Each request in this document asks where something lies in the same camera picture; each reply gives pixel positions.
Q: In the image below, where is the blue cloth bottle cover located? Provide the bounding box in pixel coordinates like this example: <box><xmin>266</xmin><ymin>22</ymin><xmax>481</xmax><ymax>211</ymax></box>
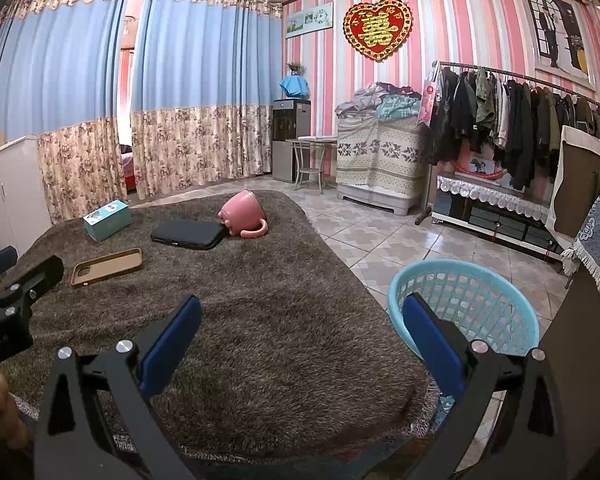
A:
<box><xmin>279</xmin><ymin>75</ymin><xmax>312</xmax><ymax>101</ymax></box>

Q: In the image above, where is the row of hanging clothes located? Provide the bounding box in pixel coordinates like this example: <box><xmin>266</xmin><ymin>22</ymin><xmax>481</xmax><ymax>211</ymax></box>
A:
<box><xmin>425</xmin><ymin>66</ymin><xmax>600</xmax><ymax>191</ymax></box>

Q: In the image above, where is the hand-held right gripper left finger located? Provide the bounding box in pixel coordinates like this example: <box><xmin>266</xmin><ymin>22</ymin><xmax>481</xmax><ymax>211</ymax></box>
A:
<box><xmin>34</xmin><ymin>295</ymin><xmax>203</xmax><ymax>480</ymax></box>

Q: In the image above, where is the large pink mug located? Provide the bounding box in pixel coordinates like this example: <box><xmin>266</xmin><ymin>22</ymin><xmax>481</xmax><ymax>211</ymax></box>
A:
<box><xmin>217</xmin><ymin>190</ymin><xmax>269</xmax><ymax>239</ymax></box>

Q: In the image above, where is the metal clothes rack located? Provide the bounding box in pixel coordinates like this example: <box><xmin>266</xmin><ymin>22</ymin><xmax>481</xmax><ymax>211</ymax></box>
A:
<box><xmin>414</xmin><ymin>61</ymin><xmax>600</xmax><ymax>227</ymax></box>

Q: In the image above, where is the pink hanging bag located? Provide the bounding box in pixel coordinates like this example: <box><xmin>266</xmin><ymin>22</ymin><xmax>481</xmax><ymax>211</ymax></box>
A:
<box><xmin>416</xmin><ymin>67</ymin><xmax>443</xmax><ymax>128</ymax></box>

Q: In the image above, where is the window figure wall poster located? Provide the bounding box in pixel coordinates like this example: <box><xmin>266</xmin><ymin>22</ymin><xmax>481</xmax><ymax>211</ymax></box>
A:
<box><xmin>524</xmin><ymin>0</ymin><xmax>597</xmax><ymax>92</ymax></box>

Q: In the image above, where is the white lace cloth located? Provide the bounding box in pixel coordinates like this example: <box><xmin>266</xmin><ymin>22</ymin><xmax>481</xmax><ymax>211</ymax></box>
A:
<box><xmin>436</xmin><ymin>175</ymin><xmax>553</xmax><ymax>223</ymax></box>

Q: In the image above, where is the blue floral curtain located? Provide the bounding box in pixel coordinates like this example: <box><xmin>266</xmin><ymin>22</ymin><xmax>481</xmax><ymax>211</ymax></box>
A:
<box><xmin>129</xmin><ymin>0</ymin><xmax>285</xmax><ymax>200</ymax></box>
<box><xmin>0</xmin><ymin>0</ymin><xmax>133</xmax><ymax>223</ymax></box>

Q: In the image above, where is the pile of clothes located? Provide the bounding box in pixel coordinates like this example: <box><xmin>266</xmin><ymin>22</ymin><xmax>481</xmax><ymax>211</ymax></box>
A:
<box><xmin>335</xmin><ymin>82</ymin><xmax>423</xmax><ymax>121</ymax></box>

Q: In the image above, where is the patterned cover cloth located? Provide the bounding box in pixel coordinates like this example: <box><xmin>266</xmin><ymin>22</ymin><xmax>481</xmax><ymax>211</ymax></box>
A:
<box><xmin>335</xmin><ymin>115</ymin><xmax>429</xmax><ymax>193</ymax></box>

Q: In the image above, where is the white-edged brown board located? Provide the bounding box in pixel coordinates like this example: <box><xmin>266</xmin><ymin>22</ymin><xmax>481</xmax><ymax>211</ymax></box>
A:
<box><xmin>550</xmin><ymin>125</ymin><xmax>600</xmax><ymax>241</ymax></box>

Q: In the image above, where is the small metal side table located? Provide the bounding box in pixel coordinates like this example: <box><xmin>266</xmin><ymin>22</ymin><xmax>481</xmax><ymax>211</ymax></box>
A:
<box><xmin>286</xmin><ymin>136</ymin><xmax>338</xmax><ymax>193</ymax></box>

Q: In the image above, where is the teal tissue box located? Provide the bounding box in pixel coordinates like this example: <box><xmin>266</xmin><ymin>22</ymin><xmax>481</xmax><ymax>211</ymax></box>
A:
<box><xmin>82</xmin><ymin>200</ymin><xmax>133</xmax><ymax>242</ymax></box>

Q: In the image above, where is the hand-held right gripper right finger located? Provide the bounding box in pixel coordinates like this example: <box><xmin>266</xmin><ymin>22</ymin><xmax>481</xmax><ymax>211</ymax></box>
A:
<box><xmin>402</xmin><ymin>292</ymin><xmax>568</xmax><ymax>480</ymax></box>

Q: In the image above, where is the grey plastic storage cabinet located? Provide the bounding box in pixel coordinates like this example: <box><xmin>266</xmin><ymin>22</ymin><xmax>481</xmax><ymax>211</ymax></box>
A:
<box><xmin>336</xmin><ymin>182</ymin><xmax>421</xmax><ymax>217</ymax></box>

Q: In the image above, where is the light blue plastic basket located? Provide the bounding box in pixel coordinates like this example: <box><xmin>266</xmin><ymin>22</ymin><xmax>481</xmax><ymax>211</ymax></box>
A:
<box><xmin>386</xmin><ymin>259</ymin><xmax>541</xmax><ymax>408</ymax></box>

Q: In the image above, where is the black zip case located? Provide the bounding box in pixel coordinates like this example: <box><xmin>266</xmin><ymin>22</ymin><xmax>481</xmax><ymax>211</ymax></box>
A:
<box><xmin>150</xmin><ymin>218</ymin><xmax>227</xmax><ymax>251</ymax></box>

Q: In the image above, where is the person's left hand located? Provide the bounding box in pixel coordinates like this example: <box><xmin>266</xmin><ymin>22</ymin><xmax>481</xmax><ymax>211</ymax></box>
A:
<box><xmin>0</xmin><ymin>365</ymin><xmax>33</xmax><ymax>453</ymax></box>

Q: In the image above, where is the white cabinet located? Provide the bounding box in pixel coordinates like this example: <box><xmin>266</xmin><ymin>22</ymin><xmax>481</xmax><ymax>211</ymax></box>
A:
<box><xmin>0</xmin><ymin>135</ymin><xmax>53</xmax><ymax>261</ymax></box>

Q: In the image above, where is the long wall picture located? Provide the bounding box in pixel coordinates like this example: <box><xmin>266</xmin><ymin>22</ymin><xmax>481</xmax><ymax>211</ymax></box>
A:
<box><xmin>285</xmin><ymin>2</ymin><xmax>335</xmax><ymax>40</ymax></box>

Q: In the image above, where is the pink printed box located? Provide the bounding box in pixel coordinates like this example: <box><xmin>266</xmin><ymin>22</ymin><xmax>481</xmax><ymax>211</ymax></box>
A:
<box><xmin>452</xmin><ymin>152</ymin><xmax>511</xmax><ymax>181</ymax></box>

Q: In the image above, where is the pink bedding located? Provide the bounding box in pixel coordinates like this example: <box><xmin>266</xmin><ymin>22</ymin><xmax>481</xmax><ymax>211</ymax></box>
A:
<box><xmin>120</xmin><ymin>145</ymin><xmax>137</xmax><ymax>191</ymax></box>

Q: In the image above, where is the brown phone case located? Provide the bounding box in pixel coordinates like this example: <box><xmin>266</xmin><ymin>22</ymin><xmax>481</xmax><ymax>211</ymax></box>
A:
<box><xmin>70</xmin><ymin>248</ymin><xmax>144</xmax><ymax>288</ymax></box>

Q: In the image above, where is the red heart wall decoration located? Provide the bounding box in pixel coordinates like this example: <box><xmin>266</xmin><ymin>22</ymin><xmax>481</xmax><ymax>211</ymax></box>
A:
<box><xmin>342</xmin><ymin>0</ymin><xmax>414</xmax><ymax>63</ymax></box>

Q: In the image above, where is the brown shaggy rug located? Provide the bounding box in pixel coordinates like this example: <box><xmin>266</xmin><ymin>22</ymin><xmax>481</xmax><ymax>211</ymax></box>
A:
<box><xmin>0</xmin><ymin>189</ymin><xmax>441</xmax><ymax>466</ymax></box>

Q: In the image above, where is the dark wooden furniture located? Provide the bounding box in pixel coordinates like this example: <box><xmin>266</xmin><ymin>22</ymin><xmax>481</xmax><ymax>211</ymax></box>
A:
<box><xmin>537</xmin><ymin>260</ymin><xmax>600</xmax><ymax>480</ymax></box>

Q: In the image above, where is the low black cabinet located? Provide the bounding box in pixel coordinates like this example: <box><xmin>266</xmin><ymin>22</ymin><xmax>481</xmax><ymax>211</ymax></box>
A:
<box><xmin>431</xmin><ymin>175</ymin><xmax>571</xmax><ymax>261</ymax></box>

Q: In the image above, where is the grey water dispenser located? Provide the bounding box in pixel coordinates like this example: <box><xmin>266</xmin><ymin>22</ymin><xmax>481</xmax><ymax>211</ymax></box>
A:
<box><xmin>271</xmin><ymin>99</ymin><xmax>312</xmax><ymax>184</ymax></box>

